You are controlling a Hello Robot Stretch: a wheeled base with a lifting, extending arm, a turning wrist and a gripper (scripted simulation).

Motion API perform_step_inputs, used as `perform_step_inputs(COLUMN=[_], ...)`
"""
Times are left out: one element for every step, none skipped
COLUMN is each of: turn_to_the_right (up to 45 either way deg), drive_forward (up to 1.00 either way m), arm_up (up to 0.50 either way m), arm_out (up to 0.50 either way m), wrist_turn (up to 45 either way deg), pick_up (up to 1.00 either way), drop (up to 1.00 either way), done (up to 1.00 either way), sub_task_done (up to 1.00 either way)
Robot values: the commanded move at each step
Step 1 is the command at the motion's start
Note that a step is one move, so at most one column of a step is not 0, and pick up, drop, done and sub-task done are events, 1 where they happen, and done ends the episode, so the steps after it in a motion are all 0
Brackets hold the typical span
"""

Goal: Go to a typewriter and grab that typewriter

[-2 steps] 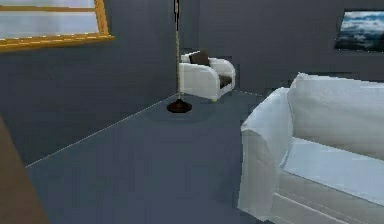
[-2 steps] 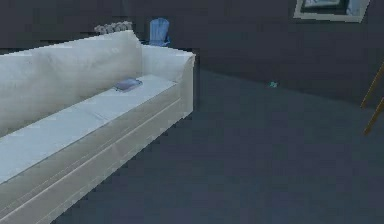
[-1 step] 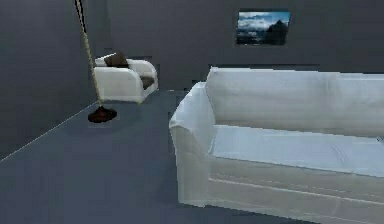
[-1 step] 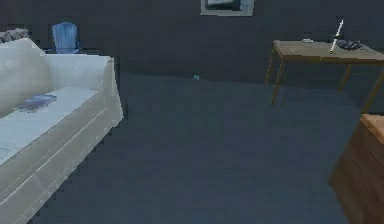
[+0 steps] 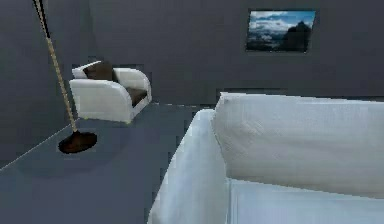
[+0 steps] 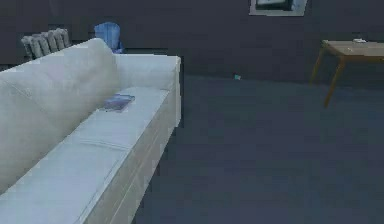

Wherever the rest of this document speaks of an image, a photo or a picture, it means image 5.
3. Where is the framed mountain and sky picture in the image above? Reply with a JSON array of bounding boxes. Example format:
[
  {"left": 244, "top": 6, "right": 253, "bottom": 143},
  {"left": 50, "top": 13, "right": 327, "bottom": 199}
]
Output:
[{"left": 245, "top": 9, "right": 317, "bottom": 54}]

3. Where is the white sofa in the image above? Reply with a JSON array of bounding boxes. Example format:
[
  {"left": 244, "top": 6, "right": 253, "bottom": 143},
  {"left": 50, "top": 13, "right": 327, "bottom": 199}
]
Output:
[{"left": 146, "top": 91, "right": 384, "bottom": 224}]

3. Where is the floor lamp with brown base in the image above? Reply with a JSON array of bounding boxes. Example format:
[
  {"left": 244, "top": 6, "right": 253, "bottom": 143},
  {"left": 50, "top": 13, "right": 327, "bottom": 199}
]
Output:
[{"left": 32, "top": 0, "right": 99, "bottom": 155}]

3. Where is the white armchair with brown cushions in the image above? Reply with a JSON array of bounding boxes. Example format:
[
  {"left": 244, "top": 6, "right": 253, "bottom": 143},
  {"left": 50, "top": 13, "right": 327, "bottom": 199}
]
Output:
[{"left": 68, "top": 60, "right": 153, "bottom": 125}]

